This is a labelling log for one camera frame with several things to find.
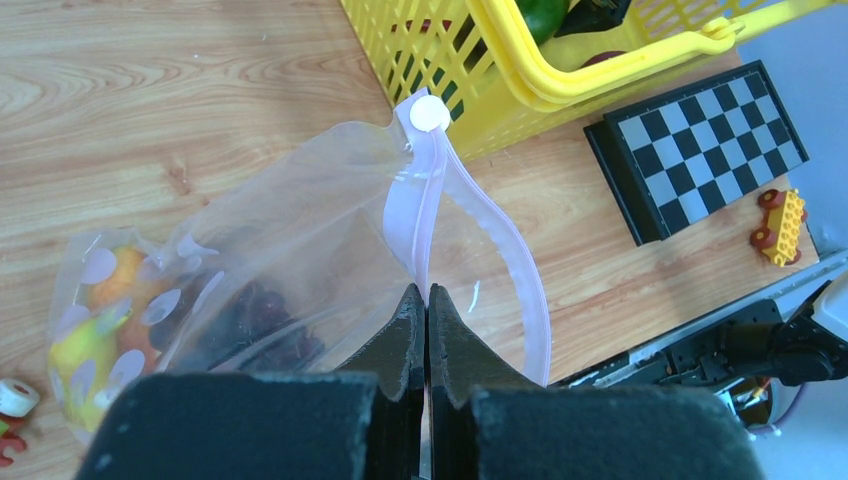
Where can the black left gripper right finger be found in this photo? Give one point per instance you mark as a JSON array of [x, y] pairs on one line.
[[488, 421]]

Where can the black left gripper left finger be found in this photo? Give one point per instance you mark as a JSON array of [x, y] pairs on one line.
[[359, 421]]

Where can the dark toy grapes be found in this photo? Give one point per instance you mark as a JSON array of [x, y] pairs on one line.
[[253, 332]]

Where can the clear zip top bag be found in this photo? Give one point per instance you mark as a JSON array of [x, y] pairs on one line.
[[340, 227]]

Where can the yellow toy food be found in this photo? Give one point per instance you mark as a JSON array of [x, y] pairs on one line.
[[81, 371]]

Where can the green toy mango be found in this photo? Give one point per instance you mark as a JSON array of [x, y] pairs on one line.
[[543, 17]]

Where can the black white checkerboard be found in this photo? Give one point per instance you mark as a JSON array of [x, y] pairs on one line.
[[676, 158]]

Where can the yellow plastic basket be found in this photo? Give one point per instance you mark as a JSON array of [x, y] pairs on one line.
[[501, 87]]

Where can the yellow toy block car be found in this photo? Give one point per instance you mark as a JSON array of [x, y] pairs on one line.
[[777, 238]]

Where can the red green toy car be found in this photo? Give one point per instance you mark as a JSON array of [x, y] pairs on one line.
[[18, 400]]

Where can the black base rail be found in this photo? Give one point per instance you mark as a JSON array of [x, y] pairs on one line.
[[690, 355]]

